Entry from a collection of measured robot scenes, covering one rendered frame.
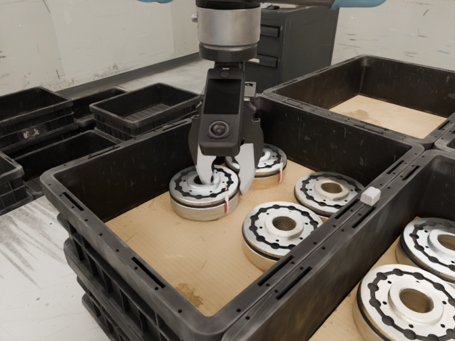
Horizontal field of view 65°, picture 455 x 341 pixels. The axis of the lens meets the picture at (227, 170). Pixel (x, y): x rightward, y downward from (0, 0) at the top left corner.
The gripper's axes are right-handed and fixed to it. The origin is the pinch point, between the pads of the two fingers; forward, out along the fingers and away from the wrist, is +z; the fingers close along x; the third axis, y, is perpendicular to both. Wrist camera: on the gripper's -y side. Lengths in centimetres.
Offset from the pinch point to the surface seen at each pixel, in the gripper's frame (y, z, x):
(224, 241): -8.2, 2.6, -0.7
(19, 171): 41, 27, 66
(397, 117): 35.9, 2.2, -34.8
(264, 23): 147, 1, -3
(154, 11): 339, 22, 111
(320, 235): -17.2, -7.4, -10.7
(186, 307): -26.2, -7.3, 0.0
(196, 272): -13.8, 2.6, 2.0
